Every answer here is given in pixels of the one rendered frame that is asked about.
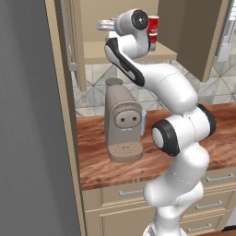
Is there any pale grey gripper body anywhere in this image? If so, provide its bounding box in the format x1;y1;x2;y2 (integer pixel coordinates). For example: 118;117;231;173
97;18;119;32

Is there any beige cabinet door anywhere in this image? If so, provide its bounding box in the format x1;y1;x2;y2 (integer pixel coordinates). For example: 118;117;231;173
61;0;88;92

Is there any brown cabinet door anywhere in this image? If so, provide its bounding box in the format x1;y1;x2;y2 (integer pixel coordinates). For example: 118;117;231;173
157;0;230;83

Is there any beige coffee machine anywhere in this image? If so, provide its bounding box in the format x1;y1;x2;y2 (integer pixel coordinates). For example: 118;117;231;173
104;77;148;163

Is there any beige tall side panel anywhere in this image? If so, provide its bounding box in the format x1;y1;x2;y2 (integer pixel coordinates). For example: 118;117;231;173
44;0;88;236

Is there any grey range hood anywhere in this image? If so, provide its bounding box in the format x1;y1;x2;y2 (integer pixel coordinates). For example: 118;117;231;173
214;0;236;63

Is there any grey fridge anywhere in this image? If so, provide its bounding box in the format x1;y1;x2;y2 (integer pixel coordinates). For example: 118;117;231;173
0;0;81;236

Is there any beige drawer front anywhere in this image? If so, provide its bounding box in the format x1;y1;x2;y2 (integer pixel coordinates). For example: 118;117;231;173
189;191;236;217
100;181;152;207
180;214;230;236
203;166;236;192

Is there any beige cupboard door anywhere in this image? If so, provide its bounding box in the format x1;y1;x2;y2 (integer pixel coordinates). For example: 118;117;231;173
99;206;159;236

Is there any open beige wall cabinet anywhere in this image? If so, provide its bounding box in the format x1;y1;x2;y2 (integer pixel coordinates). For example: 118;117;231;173
79;0;178;65

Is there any grey cabinet door handle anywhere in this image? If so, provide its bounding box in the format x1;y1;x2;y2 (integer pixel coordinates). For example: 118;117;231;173
68;61;77;74

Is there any grey drawer handle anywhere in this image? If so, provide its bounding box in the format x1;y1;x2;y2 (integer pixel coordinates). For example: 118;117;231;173
186;223;213;233
118;189;145;198
205;172;235;183
195;200;224;211

